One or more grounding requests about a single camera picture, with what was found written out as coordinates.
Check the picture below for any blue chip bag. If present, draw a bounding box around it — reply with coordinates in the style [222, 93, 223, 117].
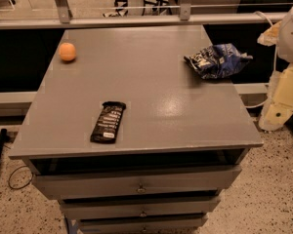
[184, 44, 253, 79]

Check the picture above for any grey drawer cabinet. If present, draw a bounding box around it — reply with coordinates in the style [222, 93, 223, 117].
[8, 24, 265, 234]

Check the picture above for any black snack bar wrapper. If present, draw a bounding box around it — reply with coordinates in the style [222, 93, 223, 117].
[90, 101, 126, 144]

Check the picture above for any top grey drawer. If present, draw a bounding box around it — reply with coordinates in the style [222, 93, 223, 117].
[33, 165, 241, 200]

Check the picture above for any grey drawer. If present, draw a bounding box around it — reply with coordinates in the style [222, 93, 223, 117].
[78, 214, 207, 234]
[61, 195, 220, 219]
[33, 165, 241, 200]

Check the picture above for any orange ball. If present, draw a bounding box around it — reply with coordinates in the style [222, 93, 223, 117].
[59, 43, 76, 61]

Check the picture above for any middle grey drawer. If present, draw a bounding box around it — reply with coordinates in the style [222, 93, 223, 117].
[61, 195, 220, 219]

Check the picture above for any bottom grey drawer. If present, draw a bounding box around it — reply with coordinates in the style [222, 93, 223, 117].
[78, 214, 207, 234]

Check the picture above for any grey metal railing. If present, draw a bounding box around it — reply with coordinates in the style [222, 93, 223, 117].
[0, 0, 293, 29]

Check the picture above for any black floor cable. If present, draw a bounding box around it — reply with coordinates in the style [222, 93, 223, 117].
[7, 165, 34, 191]

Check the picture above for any white cable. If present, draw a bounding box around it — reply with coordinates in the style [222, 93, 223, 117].
[243, 11, 279, 109]

